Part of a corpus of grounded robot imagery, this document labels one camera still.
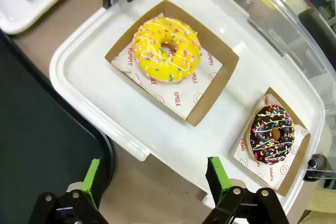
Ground right gripper green-padded right finger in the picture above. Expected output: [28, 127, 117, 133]
[202, 156, 289, 224]

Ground right gripper green-padded left finger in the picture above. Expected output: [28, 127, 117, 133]
[28, 157, 108, 224]

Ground chocolate rainbow sprinkle donut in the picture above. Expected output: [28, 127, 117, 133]
[245, 104, 297, 166]

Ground black serving tray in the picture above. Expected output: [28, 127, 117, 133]
[0, 29, 116, 224]

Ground brown cardboard donut box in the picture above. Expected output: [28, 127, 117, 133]
[229, 87, 312, 197]
[104, 0, 240, 127]

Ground white plastic display tray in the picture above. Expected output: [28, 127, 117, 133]
[49, 0, 326, 217]
[0, 0, 75, 35]

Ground yellow sprinkled donut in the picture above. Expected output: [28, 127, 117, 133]
[133, 16, 202, 83]

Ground white printed paper liner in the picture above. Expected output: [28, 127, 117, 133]
[233, 94, 309, 190]
[111, 11, 224, 120]

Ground clear plastic display lid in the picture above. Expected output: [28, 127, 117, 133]
[196, 0, 336, 183]

